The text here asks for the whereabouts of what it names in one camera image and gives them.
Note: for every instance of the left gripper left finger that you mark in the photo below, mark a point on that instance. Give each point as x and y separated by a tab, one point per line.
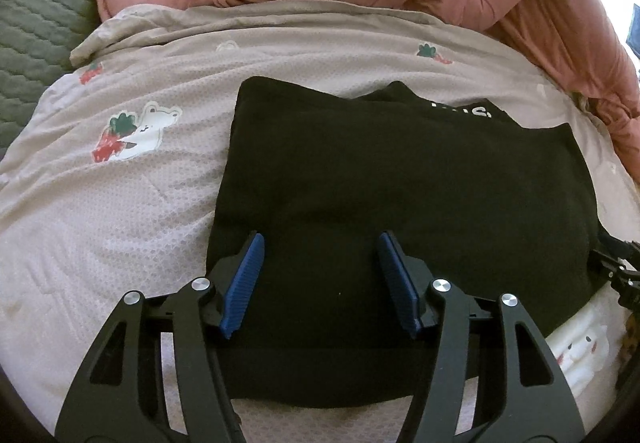
117	394

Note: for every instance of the black printed sweater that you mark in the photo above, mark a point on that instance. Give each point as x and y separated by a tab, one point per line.
487	204

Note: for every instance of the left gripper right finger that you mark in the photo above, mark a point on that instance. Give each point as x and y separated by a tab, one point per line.
488	374

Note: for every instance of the beige strawberry print bedsheet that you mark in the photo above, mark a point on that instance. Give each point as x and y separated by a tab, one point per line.
112	185

